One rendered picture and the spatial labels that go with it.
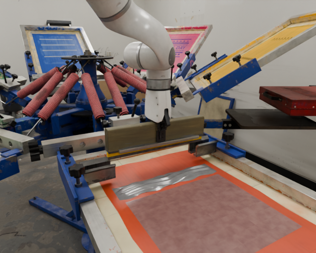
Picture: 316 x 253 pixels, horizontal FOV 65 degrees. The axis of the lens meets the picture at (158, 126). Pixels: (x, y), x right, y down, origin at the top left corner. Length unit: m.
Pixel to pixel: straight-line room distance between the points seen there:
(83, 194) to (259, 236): 0.45
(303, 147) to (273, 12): 1.40
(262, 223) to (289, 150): 2.30
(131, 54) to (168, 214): 0.43
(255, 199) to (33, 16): 4.50
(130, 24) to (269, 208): 0.59
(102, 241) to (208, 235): 0.24
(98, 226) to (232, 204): 0.37
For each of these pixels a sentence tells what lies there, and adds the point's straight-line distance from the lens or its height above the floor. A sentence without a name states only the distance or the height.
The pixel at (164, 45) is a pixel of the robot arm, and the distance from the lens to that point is 0.64.
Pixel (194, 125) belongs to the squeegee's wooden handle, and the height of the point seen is 1.11.
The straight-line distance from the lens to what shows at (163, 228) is 0.65.
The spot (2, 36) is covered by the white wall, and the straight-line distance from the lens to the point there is 4.82.
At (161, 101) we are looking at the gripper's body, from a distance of 0.75.
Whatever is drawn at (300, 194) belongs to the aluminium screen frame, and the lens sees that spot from 0.82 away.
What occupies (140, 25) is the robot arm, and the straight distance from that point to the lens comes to 0.60.
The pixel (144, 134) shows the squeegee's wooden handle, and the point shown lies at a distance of 0.79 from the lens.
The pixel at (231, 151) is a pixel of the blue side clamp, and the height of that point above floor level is 1.00.
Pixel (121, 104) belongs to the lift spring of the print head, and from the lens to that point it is 1.29.
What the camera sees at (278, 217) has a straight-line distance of 0.75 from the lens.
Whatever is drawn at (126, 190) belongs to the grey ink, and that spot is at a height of 0.96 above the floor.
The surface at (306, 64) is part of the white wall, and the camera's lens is 2.79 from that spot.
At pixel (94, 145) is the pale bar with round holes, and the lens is 1.01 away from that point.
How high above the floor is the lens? 1.37
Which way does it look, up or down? 18 degrees down
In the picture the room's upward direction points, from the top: straight up
